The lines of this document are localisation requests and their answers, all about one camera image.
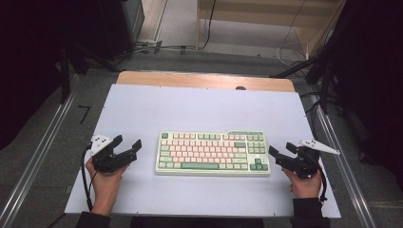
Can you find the person's left hand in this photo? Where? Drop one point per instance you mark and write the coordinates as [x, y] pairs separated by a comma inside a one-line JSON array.
[[106, 190]]

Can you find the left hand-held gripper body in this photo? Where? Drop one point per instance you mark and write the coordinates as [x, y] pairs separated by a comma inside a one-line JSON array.
[[107, 160]]

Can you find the light wooden shelf unit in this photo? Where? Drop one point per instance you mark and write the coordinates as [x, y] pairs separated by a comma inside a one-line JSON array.
[[263, 12]]

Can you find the person's right hand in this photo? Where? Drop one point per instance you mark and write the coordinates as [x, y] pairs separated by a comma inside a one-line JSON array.
[[305, 188]]

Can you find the black cabinet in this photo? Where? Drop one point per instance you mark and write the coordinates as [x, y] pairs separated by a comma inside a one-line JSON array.
[[122, 25]]

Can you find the green and pink keyboard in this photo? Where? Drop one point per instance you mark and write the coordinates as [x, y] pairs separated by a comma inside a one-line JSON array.
[[213, 169]]

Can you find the white table mat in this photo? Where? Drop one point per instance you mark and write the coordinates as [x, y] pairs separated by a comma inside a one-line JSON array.
[[202, 107]]

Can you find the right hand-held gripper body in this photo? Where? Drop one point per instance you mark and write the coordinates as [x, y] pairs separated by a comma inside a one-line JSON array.
[[302, 163]]

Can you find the metal floor rail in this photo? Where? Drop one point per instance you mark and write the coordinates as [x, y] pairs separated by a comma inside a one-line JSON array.
[[34, 164], [345, 177]]

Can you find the black curtain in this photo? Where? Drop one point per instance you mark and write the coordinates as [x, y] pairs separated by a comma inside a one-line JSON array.
[[374, 63], [28, 57]]

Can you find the black metal stand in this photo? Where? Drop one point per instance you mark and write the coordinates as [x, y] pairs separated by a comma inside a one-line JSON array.
[[65, 76]]

